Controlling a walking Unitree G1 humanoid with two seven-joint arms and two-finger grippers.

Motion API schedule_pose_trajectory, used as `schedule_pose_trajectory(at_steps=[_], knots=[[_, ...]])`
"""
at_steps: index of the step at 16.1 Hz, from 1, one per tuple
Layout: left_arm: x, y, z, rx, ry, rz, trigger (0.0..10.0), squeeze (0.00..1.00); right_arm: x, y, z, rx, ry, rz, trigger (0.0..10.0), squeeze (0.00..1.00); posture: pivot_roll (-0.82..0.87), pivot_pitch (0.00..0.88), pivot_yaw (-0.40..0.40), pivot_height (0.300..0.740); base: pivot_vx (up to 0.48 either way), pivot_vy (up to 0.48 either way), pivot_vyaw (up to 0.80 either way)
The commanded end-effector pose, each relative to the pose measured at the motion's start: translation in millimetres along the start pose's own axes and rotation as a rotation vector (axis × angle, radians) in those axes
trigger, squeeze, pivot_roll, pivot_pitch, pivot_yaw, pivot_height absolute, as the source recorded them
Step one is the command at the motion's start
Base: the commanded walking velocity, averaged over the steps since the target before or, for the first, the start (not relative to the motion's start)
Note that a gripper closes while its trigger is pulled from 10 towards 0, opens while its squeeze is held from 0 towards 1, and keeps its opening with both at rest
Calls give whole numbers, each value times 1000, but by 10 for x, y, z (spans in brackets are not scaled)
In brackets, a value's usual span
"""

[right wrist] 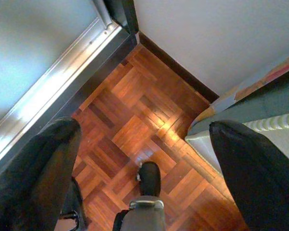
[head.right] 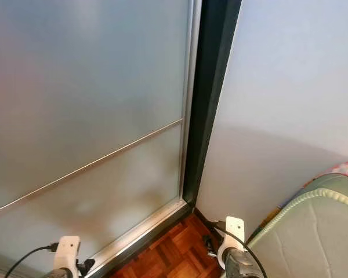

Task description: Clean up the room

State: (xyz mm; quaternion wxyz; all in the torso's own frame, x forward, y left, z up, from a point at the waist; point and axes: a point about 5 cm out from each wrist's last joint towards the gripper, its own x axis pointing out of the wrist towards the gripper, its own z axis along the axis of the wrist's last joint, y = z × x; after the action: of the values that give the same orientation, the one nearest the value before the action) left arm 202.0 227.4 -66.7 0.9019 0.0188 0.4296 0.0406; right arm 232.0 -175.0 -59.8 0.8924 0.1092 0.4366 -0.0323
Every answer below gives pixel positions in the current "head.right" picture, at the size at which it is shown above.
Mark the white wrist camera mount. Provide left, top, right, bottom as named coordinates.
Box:
left=217, top=217, right=246, bottom=270
left=56, top=236, right=81, bottom=273

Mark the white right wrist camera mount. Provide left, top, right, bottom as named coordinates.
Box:
left=217, top=217, right=246, bottom=270

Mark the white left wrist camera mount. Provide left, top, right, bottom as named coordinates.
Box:
left=56, top=236, right=81, bottom=273

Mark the frosted glass sliding door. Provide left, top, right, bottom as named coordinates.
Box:
left=0, top=0, right=201, bottom=274

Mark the dark door frame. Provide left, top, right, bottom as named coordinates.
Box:
left=87, top=0, right=243, bottom=278

